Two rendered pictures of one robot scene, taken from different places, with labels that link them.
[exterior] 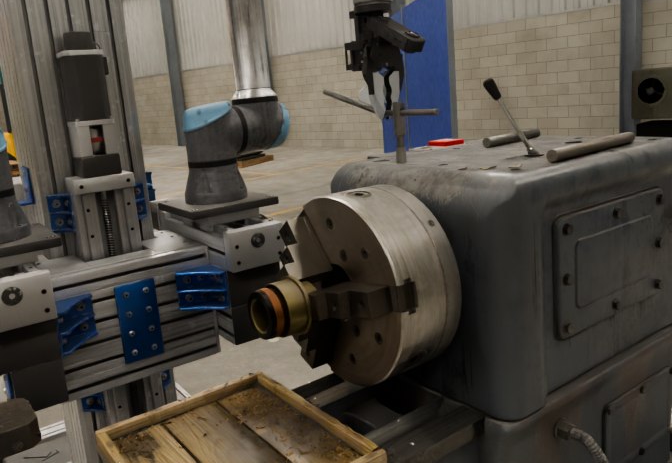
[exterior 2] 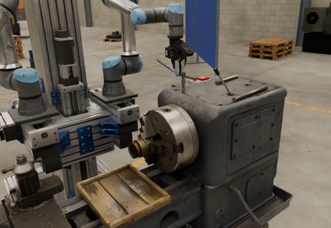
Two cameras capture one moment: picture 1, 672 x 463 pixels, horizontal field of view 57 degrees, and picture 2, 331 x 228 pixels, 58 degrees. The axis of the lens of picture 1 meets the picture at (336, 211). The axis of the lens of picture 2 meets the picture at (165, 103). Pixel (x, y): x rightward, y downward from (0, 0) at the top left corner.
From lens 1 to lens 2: 0.46 m
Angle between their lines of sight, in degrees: 9
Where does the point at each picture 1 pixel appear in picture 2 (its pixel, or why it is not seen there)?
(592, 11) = not seen: outside the picture
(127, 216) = (81, 100)
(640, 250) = (265, 128)
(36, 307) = (52, 138)
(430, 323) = (187, 155)
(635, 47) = not seen: outside the picture
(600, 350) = (247, 161)
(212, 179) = (113, 87)
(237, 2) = (124, 17)
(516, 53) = not seen: outside the picture
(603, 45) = not seen: outside the picture
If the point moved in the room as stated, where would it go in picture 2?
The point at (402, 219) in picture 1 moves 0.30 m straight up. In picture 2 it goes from (180, 121) to (180, 55)
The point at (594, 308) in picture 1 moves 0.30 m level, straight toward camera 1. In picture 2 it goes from (245, 148) to (235, 180)
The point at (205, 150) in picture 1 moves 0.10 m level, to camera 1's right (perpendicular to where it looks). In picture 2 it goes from (111, 76) to (127, 76)
